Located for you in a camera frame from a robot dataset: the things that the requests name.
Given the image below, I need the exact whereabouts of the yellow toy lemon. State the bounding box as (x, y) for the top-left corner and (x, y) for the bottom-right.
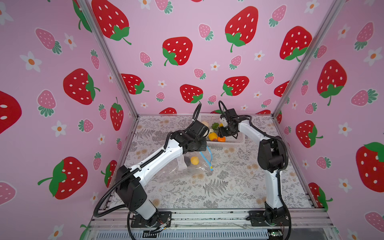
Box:
(191, 157), (200, 166)

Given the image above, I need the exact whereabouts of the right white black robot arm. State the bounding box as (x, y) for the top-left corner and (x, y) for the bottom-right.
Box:
(219, 109), (289, 226)

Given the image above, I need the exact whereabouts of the white plastic basket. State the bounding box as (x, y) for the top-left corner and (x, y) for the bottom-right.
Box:
(198, 114), (246, 148)

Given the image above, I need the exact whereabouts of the right aluminium corner post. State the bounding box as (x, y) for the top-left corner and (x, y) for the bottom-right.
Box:
(272, 0), (345, 120)

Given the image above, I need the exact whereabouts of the left aluminium corner post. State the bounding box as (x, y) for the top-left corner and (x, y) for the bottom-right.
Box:
(79, 0), (139, 120)

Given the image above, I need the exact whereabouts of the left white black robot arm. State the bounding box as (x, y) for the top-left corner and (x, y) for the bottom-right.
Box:
(93, 120), (209, 220)

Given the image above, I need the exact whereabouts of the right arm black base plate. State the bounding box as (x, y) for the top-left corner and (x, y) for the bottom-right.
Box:
(246, 211), (291, 227)

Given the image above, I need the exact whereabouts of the aluminium front rail frame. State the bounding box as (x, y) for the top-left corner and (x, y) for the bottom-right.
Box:
(84, 209), (341, 240)

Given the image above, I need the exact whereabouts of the aluminium corner post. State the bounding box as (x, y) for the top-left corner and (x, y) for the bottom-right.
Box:
(79, 0), (139, 120)
(272, 0), (345, 120)

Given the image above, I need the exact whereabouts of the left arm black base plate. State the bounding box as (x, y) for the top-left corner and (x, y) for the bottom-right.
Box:
(130, 211), (172, 228)

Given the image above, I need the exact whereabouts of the beige toy potato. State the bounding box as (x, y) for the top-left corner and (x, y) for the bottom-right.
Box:
(202, 121), (210, 127)

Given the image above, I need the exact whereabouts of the clear zip top bag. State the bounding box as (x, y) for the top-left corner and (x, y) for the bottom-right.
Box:
(152, 147), (213, 183)

